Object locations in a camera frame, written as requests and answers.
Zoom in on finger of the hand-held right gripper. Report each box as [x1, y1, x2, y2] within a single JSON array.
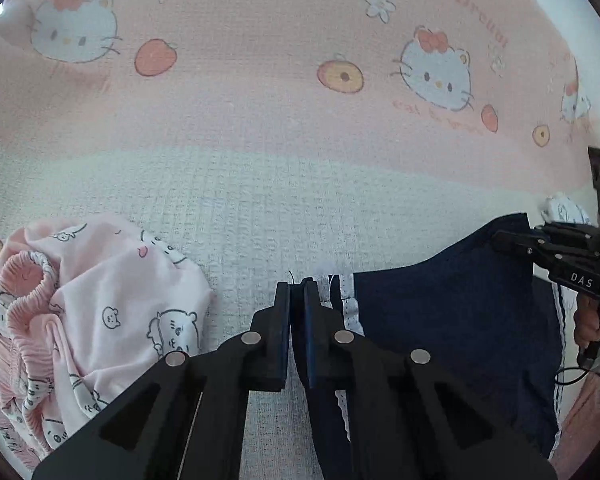
[[532, 221, 600, 250], [490, 229, 598, 281]]

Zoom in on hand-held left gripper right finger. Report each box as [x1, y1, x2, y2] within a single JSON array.
[[302, 279, 556, 480]]

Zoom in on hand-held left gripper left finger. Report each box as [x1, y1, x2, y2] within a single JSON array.
[[32, 281, 293, 480]]

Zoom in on navy pants with white stripes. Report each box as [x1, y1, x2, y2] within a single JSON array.
[[300, 212, 570, 480]]

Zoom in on person's right forearm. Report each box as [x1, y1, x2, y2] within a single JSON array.
[[550, 332, 600, 480]]

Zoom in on person's right hand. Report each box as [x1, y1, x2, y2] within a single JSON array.
[[572, 291, 600, 357]]

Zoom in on white printed garment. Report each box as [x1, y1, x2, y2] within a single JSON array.
[[539, 191, 592, 227]]

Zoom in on pink printed pajama garment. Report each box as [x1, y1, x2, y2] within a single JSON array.
[[0, 212, 216, 461]]

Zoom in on pink cartoon cat printed blanket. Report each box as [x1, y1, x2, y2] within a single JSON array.
[[0, 0, 600, 480]]

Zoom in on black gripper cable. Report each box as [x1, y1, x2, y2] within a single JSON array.
[[554, 347, 600, 387]]

